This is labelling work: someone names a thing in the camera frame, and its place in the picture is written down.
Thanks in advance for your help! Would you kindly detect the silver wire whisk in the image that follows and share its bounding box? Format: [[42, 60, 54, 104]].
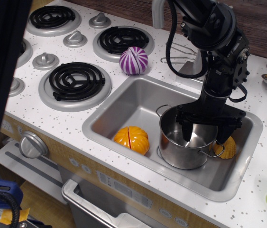
[[170, 42, 197, 64]]

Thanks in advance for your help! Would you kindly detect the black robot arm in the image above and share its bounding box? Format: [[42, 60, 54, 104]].
[[166, 0, 250, 143]]

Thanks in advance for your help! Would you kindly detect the black braided foreground cable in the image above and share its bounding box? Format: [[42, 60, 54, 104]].
[[0, 191, 23, 228]]

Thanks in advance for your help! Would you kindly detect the silver sink basin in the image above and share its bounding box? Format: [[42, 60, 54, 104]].
[[82, 76, 263, 202]]

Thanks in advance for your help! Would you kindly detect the front black stove burner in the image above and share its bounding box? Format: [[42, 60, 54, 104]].
[[38, 62, 112, 112]]

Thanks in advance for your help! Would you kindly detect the silver stove knob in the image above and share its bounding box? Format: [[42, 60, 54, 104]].
[[9, 77, 25, 97], [89, 12, 111, 29], [32, 52, 59, 70], [63, 30, 88, 48]]

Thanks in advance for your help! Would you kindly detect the silver stove knob top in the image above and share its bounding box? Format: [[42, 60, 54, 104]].
[[89, 12, 111, 29]]

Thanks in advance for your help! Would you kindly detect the silver stove knob left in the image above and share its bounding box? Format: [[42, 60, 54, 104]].
[[9, 77, 25, 97]]

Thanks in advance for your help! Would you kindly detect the purple striped toy onion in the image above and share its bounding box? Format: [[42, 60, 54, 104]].
[[119, 47, 148, 75]]

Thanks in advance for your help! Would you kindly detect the yellow toy corn piece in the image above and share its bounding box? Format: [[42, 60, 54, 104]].
[[212, 137, 236, 159]]

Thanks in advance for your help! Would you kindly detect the orange toy pumpkin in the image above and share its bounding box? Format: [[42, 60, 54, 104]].
[[113, 126, 150, 155]]

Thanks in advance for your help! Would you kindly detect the grey dishwasher door handle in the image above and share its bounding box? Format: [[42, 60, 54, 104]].
[[61, 179, 148, 228]]

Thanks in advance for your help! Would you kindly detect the back right stove burner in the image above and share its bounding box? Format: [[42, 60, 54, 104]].
[[92, 26, 155, 63]]

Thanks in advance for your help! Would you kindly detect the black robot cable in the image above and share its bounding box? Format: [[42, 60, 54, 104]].
[[166, 0, 207, 79]]

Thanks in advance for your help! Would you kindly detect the silver toy faucet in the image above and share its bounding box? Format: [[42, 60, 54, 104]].
[[151, 0, 208, 82]]

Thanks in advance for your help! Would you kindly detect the left edge stove burner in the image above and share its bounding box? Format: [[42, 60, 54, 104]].
[[16, 38, 33, 69]]

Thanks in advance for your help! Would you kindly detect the stainless steel pot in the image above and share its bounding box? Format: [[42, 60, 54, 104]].
[[156, 104, 225, 170]]

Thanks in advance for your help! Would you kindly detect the silver oven dial knob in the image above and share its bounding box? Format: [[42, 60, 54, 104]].
[[19, 131, 49, 159]]

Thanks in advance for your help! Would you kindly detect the blue clamp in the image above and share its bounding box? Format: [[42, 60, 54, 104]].
[[0, 179, 23, 209]]

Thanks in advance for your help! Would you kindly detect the silver stove knob middle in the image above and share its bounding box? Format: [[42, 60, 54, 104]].
[[63, 30, 88, 48]]

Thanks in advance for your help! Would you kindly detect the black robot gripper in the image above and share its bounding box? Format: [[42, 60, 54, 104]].
[[176, 68, 246, 143]]

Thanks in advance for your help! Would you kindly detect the white oven door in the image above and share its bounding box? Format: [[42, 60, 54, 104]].
[[0, 140, 67, 205]]

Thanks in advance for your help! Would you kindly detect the silver stove knob lower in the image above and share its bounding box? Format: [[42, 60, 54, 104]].
[[32, 52, 59, 70]]

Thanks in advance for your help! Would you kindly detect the back left stove burner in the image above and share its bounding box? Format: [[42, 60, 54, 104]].
[[26, 5, 82, 37]]

